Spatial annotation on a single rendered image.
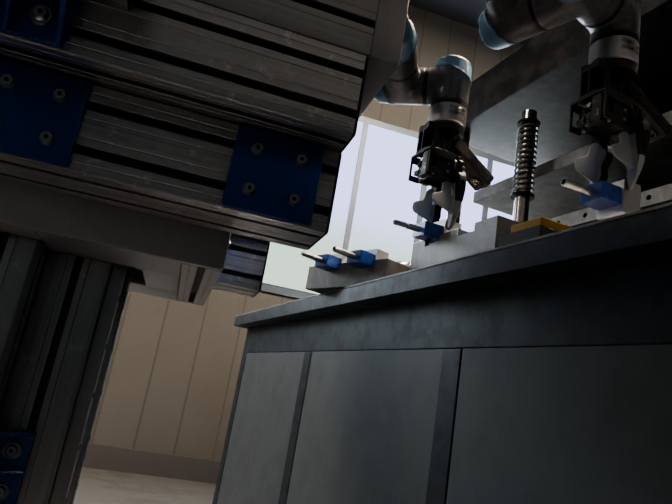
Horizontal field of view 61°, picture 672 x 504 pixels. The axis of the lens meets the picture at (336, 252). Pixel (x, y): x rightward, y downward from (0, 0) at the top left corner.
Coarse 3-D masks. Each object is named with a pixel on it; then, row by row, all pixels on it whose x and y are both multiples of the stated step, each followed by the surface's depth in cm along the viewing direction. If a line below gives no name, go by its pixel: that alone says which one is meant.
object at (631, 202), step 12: (564, 180) 85; (624, 180) 87; (588, 192) 86; (600, 192) 85; (612, 192) 86; (624, 192) 86; (636, 192) 87; (588, 204) 88; (600, 204) 87; (612, 204) 87; (624, 204) 86; (636, 204) 87; (600, 216) 89; (612, 216) 88
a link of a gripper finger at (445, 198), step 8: (448, 184) 108; (440, 192) 107; (448, 192) 108; (440, 200) 106; (448, 200) 107; (448, 208) 106; (456, 208) 106; (448, 216) 107; (456, 216) 106; (448, 224) 107
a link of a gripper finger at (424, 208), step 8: (432, 192) 113; (424, 200) 113; (432, 200) 113; (416, 208) 112; (424, 208) 113; (432, 208) 113; (440, 208) 113; (424, 216) 113; (432, 216) 113; (440, 216) 113
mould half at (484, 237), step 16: (480, 224) 95; (496, 224) 91; (512, 224) 92; (448, 240) 103; (464, 240) 99; (480, 240) 94; (496, 240) 91; (416, 256) 112; (432, 256) 107; (448, 256) 102
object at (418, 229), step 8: (400, 224) 106; (408, 224) 106; (416, 224) 109; (424, 224) 106; (432, 224) 107; (440, 224) 109; (456, 224) 108; (416, 232) 108; (424, 232) 106; (432, 232) 106; (440, 232) 107; (424, 240) 110; (432, 240) 109
